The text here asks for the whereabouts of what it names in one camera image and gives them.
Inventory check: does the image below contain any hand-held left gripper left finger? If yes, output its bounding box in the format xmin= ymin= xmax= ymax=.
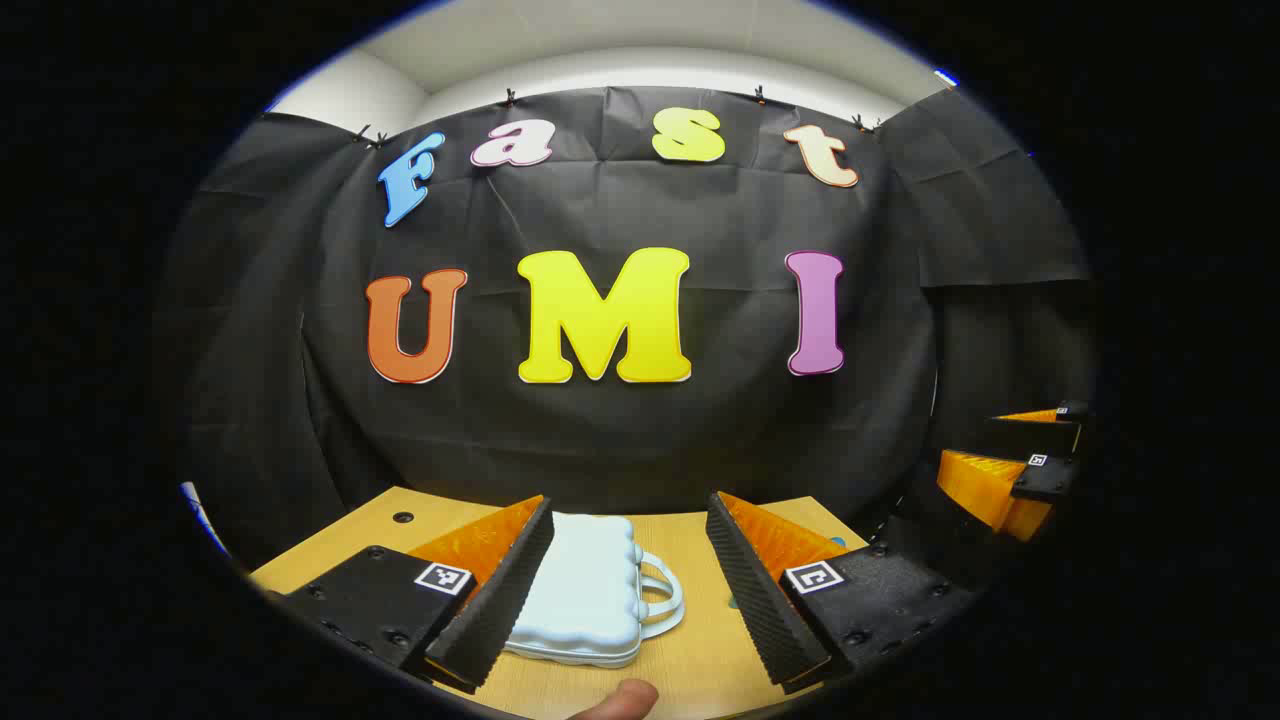
xmin=262 ymin=495 xmax=556 ymax=696

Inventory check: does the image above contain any black backdrop cloth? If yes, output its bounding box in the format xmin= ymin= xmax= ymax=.
xmin=165 ymin=85 xmax=1096 ymax=571

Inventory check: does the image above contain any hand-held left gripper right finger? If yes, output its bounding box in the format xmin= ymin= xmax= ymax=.
xmin=705 ymin=490 xmax=986 ymax=696

